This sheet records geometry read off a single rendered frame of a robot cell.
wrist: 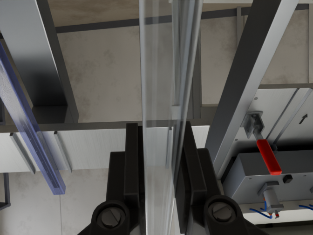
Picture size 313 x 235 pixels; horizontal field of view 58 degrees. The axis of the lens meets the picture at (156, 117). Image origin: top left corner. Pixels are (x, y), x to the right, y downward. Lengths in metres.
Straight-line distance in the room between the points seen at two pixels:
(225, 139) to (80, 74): 3.37
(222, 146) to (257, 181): 0.10
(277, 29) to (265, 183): 0.31
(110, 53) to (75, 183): 1.77
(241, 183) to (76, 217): 3.69
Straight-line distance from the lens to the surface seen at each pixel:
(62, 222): 4.28
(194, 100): 0.64
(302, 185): 0.63
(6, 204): 3.85
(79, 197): 4.02
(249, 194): 0.61
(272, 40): 0.37
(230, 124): 0.47
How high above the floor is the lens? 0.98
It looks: 4 degrees up
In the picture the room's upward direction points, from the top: 178 degrees clockwise
